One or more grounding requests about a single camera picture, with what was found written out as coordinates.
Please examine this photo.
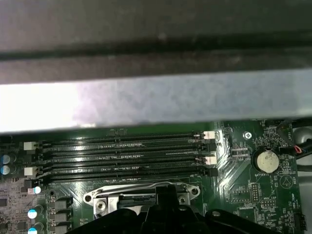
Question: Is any black RAM slot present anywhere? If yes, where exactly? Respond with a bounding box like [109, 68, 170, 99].
[23, 131, 216, 151]
[23, 156, 217, 176]
[24, 143, 218, 163]
[24, 168, 219, 189]

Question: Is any thin metal locking lever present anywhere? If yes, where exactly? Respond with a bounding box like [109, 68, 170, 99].
[94, 181, 190, 195]

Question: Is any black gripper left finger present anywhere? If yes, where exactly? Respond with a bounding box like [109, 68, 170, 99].
[73, 186, 167, 234]

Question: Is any black open PC case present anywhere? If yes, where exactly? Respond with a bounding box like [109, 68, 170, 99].
[0, 0, 312, 136]

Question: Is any green motherboard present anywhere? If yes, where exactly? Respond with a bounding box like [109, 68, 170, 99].
[0, 121, 299, 234]

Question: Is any silver coin cell battery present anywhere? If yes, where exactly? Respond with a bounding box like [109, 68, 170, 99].
[255, 149, 279, 174]

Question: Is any black wire bundle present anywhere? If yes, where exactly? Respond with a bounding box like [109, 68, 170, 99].
[275, 120, 312, 159]

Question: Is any black pin header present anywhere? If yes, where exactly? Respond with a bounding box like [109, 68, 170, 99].
[293, 213, 307, 232]
[251, 182, 260, 203]

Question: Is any metal socket cover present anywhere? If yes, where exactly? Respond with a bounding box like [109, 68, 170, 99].
[107, 192, 158, 217]

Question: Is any CPU socket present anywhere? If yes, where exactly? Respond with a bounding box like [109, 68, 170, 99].
[82, 181, 202, 220]

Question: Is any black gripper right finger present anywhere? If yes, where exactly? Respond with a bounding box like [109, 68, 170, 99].
[166, 186, 275, 234]

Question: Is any grey power choke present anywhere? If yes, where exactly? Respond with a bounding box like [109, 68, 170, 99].
[54, 198, 73, 211]
[54, 211, 73, 223]
[54, 225, 73, 234]

